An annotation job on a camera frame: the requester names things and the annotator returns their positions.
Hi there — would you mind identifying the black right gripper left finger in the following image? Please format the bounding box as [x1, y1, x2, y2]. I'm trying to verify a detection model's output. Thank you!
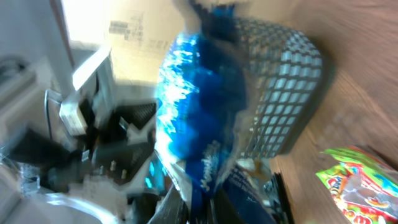
[147, 185, 188, 224]

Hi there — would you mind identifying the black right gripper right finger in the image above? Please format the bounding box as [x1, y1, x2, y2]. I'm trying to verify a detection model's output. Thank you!
[211, 189, 244, 224]

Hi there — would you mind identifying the blue snack packet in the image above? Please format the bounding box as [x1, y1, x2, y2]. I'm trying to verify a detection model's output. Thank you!
[155, 1, 275, 223]

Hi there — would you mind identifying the green Haribo gummy bag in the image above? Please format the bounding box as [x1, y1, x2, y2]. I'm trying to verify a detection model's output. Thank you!
[316, 146, 397, 224]

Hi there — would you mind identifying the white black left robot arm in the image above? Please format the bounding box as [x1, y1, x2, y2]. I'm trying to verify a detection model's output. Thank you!
[2, 47, 160, 223]

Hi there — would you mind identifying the grey plastic lattice basket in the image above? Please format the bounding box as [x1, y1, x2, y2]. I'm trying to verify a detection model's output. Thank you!
[236, 18, 327, 159]

